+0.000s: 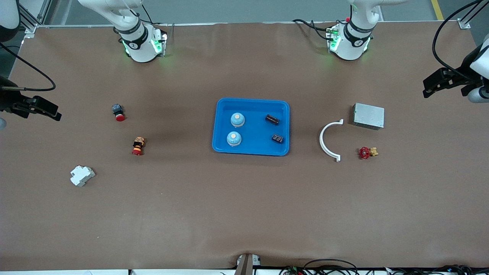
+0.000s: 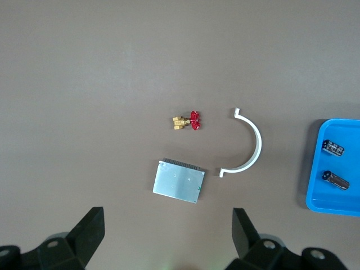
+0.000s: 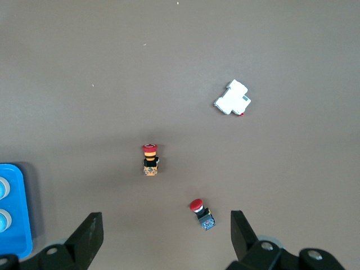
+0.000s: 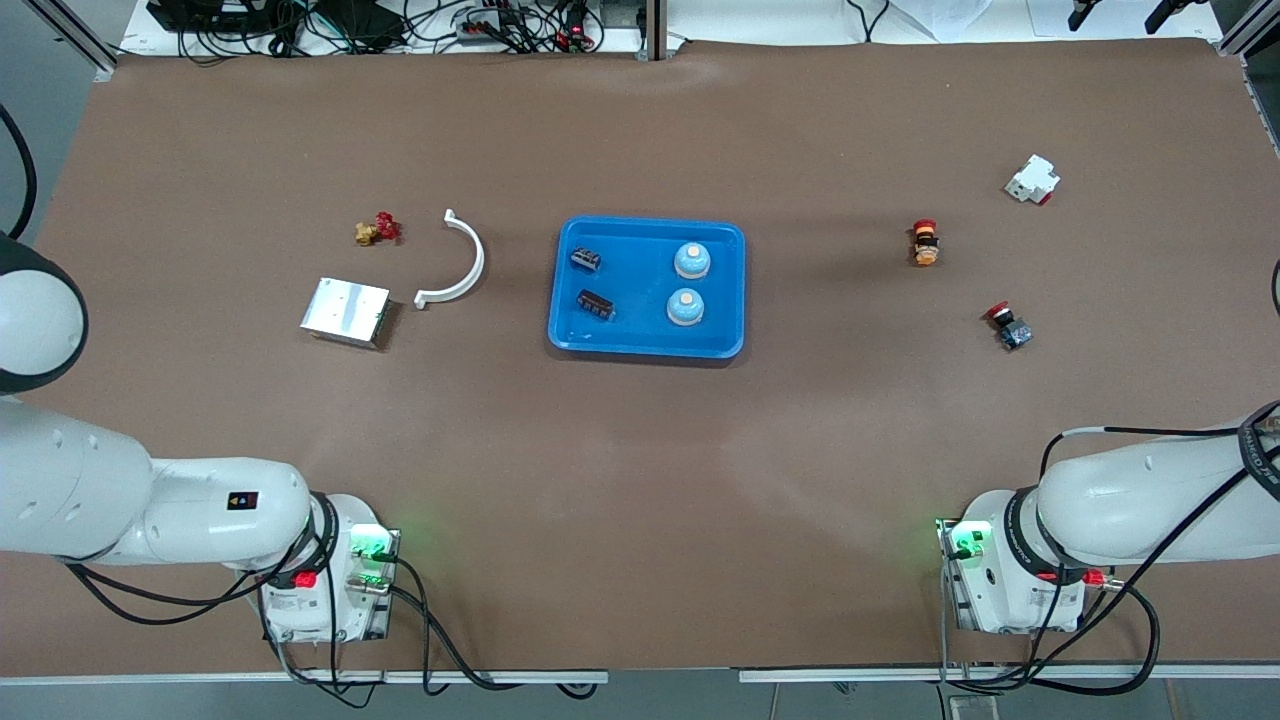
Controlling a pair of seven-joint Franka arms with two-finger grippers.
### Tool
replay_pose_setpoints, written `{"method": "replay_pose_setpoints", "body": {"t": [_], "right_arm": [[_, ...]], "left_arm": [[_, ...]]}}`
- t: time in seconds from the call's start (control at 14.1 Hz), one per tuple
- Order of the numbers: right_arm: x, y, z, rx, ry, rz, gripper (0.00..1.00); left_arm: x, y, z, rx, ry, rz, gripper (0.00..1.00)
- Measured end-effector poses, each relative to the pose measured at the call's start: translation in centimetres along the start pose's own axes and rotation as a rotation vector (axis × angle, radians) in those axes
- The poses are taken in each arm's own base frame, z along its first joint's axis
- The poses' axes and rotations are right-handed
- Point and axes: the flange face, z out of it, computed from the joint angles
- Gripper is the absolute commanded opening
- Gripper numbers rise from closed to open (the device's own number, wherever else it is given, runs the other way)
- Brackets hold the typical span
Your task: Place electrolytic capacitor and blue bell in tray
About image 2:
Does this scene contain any long brown electrolytic capacitor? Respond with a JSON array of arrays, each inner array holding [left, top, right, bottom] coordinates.
[[321, 169, 351, 192]]

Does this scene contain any white semicircular pipe clamp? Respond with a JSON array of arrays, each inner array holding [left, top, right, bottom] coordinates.
[[218, 107, 263, 179]]

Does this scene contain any brass valve with red handle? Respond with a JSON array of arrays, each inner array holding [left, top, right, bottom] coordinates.
[[172, 110, 202, 131]]

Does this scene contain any silver metal power supply box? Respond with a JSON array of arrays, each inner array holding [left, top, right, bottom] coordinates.
[[152, 157, 206, 205]]

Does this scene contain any brown table cover mat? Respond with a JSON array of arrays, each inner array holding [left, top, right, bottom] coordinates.
[[0, 0, 360, 270]]

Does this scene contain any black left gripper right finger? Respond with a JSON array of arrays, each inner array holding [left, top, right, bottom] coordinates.
[[224, 207, 349, 270]]

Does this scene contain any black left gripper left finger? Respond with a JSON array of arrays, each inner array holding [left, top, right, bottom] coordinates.
[[0, 206, 106, 270]]

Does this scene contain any blue plastic tray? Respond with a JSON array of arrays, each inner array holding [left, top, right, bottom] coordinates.
[[305, 118, 360, 217]]

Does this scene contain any small black connector block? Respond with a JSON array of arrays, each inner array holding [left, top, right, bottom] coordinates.
[[322, 139, 345, 158]]

